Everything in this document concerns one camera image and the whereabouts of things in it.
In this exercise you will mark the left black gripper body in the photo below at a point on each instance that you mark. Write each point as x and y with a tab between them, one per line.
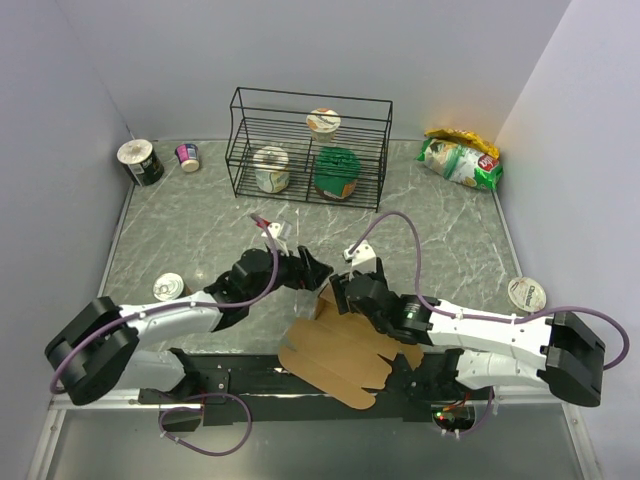
290	275

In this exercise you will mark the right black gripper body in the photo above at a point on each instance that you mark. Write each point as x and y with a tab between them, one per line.
380	325

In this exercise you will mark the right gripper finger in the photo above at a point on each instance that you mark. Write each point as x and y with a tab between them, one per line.
340	297
345	278

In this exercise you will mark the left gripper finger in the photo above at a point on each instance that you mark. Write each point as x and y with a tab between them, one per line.
306	259
318	273

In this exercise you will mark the brown cardboard box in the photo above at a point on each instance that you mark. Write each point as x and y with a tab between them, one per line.
342	354

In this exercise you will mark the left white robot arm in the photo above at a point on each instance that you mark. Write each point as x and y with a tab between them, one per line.
106	346

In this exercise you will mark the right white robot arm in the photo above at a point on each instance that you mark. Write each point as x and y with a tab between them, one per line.
558	352

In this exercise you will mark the green lid jar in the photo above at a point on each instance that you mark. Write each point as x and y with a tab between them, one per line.
336	172

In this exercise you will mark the white yellow cup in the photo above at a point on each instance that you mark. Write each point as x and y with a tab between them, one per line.
271	167

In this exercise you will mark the metal tin can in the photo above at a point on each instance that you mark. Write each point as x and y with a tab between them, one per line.
170	286

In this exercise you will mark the orange yogurt cup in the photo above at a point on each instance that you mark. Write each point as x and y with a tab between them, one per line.
323	124

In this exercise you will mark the small purple yogurt cup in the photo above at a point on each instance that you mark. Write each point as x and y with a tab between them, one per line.
188	157

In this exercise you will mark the white lidded cup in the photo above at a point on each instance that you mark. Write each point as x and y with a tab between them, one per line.
527	294

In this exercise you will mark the green chips bag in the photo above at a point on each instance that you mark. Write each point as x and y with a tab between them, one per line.
461	164

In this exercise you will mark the black can white lid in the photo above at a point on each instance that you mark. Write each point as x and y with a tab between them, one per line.
139	159

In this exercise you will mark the yellow chips bag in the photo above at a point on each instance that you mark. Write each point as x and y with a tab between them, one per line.
465	137

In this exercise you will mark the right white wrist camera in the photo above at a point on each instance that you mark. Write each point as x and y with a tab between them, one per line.
361	258

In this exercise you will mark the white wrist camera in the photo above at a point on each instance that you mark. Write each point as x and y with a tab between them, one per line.
280	231
361	258

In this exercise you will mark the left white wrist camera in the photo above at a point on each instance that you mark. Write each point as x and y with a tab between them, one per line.
280	231

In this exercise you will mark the black wire rack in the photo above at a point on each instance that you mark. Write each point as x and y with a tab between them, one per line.
265	117

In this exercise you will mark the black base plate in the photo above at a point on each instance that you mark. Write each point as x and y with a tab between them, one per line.
226	387

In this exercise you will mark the aluminium rail frame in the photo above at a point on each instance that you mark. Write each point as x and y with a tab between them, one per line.
246	417

